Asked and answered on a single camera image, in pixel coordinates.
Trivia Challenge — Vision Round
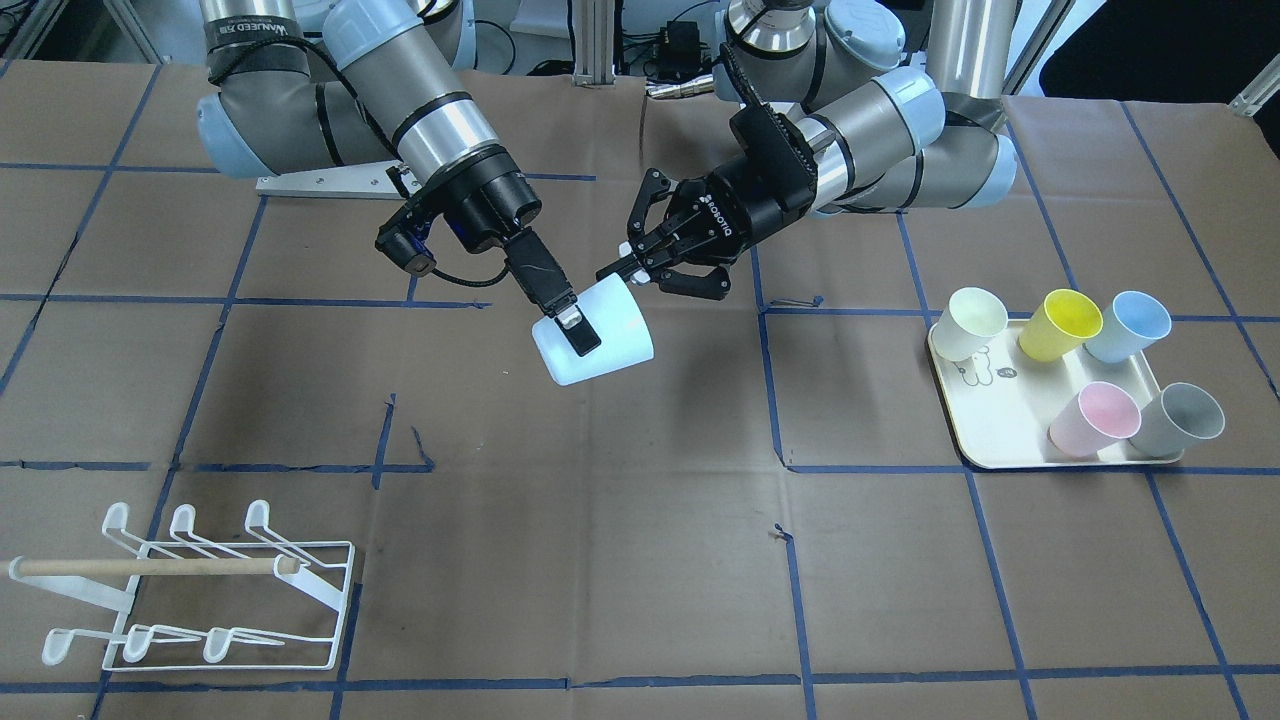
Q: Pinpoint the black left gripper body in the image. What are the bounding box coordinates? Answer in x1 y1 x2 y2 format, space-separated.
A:
625 156 817 275

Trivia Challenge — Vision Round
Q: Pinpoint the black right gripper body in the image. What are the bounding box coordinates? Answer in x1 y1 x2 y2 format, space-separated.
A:
440 160 564 292

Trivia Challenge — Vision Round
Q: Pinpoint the light blue plastic cup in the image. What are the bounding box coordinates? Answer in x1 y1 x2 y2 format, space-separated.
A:
532 274 654 386

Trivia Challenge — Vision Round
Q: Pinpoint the white plastic cup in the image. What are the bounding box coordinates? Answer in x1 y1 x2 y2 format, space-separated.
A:
931 287 1009 363

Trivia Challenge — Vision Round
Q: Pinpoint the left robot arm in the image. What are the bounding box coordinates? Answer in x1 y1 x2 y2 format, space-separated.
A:
596 1 1018 300

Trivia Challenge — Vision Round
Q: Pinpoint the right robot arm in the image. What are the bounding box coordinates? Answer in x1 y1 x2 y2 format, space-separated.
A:
197 1 602 356

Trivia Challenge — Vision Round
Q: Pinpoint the yellow plastic cup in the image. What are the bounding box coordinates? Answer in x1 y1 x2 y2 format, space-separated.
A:
1018 288 1105 363

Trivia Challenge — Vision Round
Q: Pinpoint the wooden rack dowel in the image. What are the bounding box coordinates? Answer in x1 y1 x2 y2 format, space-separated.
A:
12 556 305 577

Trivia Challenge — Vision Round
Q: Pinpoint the pink plastic cup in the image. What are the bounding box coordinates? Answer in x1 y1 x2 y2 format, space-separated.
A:
1048 380 1142 457

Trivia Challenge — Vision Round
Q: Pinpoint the grey plastic cup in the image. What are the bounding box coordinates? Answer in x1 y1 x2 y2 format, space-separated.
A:
1129 382 1226 457

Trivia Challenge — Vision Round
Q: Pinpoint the cream rabbit print tray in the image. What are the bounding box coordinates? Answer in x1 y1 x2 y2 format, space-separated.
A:
927 319 1183 470

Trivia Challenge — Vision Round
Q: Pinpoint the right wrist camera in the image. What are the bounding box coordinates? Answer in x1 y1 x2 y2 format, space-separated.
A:
374 218 436 278

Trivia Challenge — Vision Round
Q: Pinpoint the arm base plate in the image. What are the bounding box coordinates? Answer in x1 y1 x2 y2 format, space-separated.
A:
256 161 402 200

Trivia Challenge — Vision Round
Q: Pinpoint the white wire cup rack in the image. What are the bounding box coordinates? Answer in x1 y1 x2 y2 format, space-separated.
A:
9 498 356 673

